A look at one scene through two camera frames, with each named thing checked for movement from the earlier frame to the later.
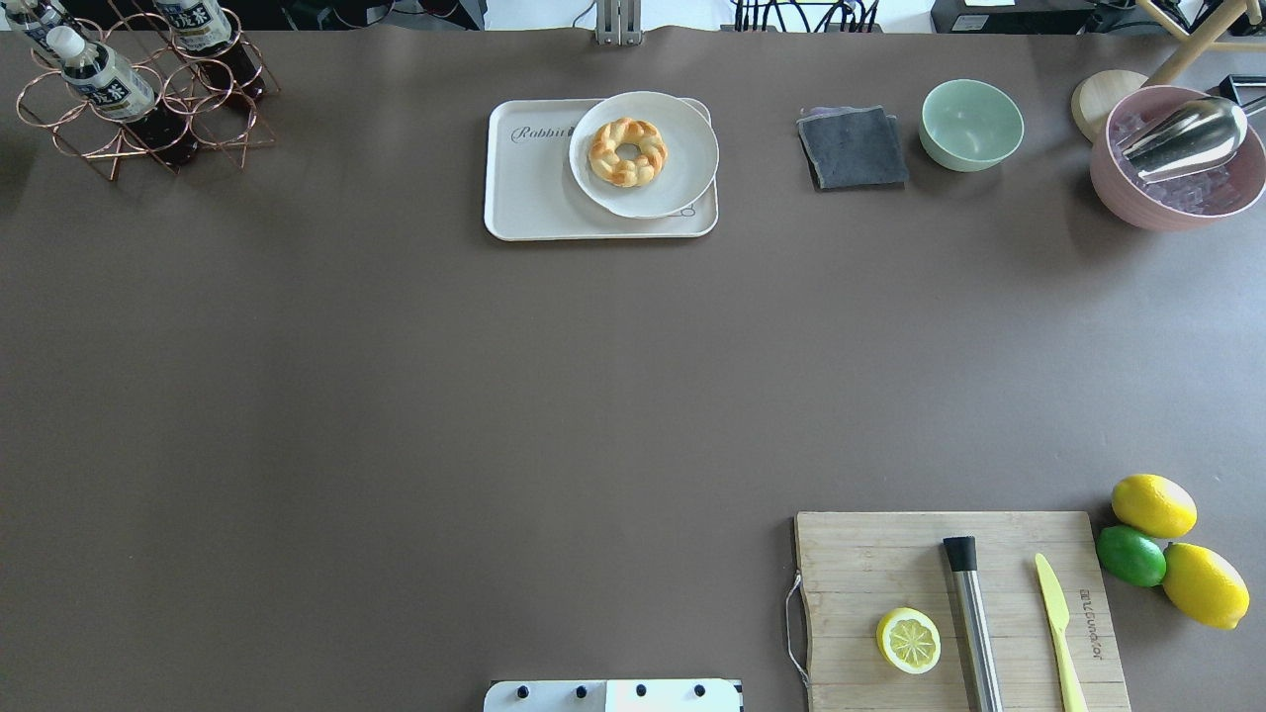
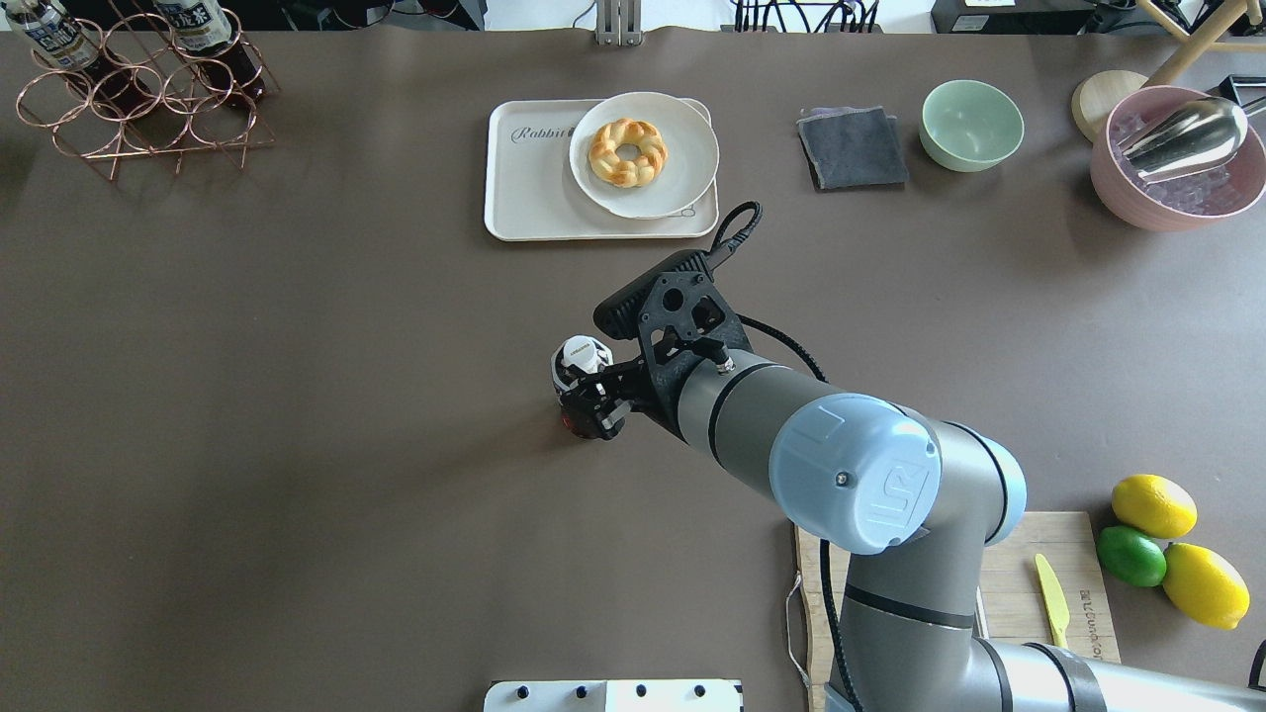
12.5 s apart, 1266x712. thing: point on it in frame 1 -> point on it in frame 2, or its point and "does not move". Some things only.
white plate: (690, 139) does not move
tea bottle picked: (204, 26) -> (575, 354)
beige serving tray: (531, 191) does not move
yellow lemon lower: (1206, 586) does not move
